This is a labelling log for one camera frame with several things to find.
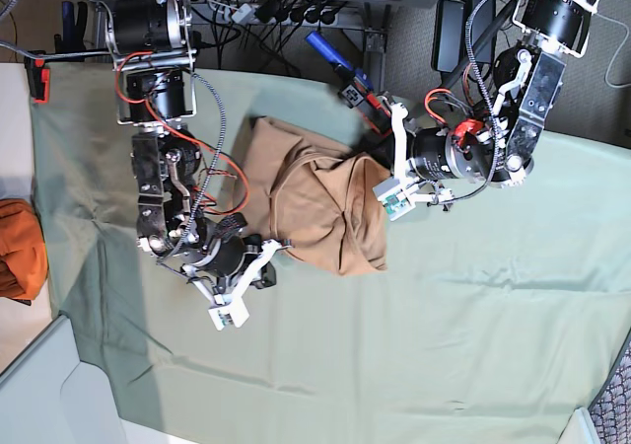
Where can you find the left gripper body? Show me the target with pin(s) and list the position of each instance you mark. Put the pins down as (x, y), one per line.
(401, 164)

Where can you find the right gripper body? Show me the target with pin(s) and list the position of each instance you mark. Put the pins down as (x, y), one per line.
(253, 263)

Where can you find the tan T-shirt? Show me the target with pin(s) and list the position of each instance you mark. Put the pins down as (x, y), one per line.
(315, 193)

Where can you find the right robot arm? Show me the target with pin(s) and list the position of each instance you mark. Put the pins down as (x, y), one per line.
(153, 56)

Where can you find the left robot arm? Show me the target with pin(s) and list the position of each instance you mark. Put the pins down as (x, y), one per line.
(491, 110)

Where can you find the blue clamp at table edge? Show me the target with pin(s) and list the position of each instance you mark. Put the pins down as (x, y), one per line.
(356, 89)

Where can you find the black power adapter pair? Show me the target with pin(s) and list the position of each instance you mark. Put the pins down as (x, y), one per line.
(448, 43)

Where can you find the green table cloth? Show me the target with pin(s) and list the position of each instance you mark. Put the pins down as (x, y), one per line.
(491, 323)

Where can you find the orange folded garment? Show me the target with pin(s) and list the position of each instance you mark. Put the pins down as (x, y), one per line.
(24, 264)

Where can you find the grey plastic bin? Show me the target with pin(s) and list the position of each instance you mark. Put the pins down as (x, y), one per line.
(49, 395)

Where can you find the blue clamp with orange pad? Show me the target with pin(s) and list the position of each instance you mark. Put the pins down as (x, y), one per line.
(69, 46)

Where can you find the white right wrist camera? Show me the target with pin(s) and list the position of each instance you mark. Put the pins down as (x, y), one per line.
(231, 306)

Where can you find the aluminium frame post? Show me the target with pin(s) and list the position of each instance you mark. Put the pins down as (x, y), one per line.
(376, 19)

